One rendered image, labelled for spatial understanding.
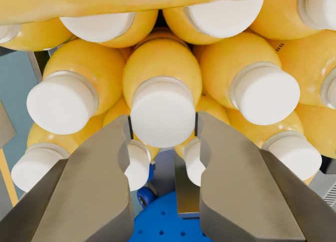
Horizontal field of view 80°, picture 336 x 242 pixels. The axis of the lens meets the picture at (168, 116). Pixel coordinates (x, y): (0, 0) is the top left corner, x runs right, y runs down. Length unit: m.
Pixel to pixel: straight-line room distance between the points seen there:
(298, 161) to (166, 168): 0.25
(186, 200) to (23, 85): 1.38
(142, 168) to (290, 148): 0.12
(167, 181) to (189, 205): 0.14
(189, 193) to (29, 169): 0.19
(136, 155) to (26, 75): 1.38
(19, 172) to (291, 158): 0.21
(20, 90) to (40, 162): 1.40
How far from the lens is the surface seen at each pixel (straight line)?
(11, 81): 1.58
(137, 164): 0.16
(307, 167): 0.20
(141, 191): 0.39
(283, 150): 0.19
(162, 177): 0.41
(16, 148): 1.87
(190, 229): 0.34
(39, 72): 0.28
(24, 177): 0.20
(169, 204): 0.36
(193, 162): 0.16
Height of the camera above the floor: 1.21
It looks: 61 degrees down
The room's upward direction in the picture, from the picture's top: 176 degrees clockwise
